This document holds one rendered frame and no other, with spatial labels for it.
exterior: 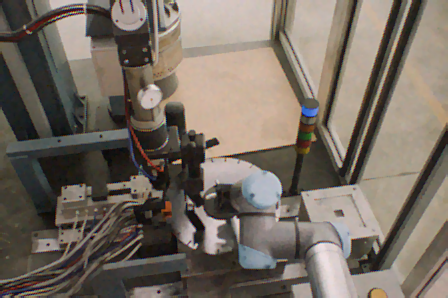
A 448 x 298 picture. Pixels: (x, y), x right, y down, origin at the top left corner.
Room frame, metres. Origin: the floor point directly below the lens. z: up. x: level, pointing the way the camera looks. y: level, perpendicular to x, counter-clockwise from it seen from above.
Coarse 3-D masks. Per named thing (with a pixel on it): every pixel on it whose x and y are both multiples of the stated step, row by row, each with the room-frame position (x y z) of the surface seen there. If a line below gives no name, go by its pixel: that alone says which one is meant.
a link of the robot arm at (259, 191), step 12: (240, 180) 0.59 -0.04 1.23; (252, 180) 0.54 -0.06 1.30; (264, 180) 0.54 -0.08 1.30; (276, 180) 0.54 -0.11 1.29; (240, 192) 0.54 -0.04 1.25; (252, 192) 0.52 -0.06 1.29; (264, 192) 0.52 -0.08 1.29; (276, 192) 0.52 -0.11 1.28; (240, 204) 0.52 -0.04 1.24; (252, 204) 0.50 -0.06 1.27; (264, 204) 0.50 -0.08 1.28
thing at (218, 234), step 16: (208, 160) 0.88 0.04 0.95; (224, 160) 0.88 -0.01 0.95; (240, 160) 0.88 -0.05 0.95; (176, 176) 0.82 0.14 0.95; (208, 176) 0.82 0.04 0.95; (224, 176) 0.82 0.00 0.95; (240, 176) 0.82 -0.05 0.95; (176, 192) 0.76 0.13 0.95; (176, 208) 0.71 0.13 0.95; (192, 208) 0.71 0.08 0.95; (176, 224) 0.66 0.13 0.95; (192, 224) 0.66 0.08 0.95; (208, 224) 0.66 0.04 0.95; (224, 224) 0.66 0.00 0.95; (192, 240) 0.61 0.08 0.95; (208, 240) 0.61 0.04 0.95; (224, 240) 0.61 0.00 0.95
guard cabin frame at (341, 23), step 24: (336, 0) 1.28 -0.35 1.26; (336, 24) 1.24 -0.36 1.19; (408, 24) 0.90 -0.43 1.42; (288, 48) 1.67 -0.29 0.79; (336, 48) 1.21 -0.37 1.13; (384, 48) 0.97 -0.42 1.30; (336, 72) 1.20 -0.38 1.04; (312, 96) 1.35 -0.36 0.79; (384, 96) 0.90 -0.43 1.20; (360, 120) 0.97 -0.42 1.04; (336, 168) 1.00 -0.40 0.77; (360, 168) 0.90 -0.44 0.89; (432, 240) 0.52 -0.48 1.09; (432, 264) 0.49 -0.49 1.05; (408, 288) 0.50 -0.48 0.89
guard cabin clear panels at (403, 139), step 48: (192, 0) 1.79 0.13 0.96; (240, 0) 1.83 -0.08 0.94; (288, 0) 1.80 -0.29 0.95; (384, 0) 1.05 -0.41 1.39; (432, 0) 0.86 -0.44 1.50; (432, 48) 0.81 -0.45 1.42; (336, 96) 1.17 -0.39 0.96; (432, 96) 0.74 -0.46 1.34; (336, 144) 1.08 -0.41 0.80; (384, 144) 0.84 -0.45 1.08; (432, 144) 0.68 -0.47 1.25; (384, 192) 0.76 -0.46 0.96
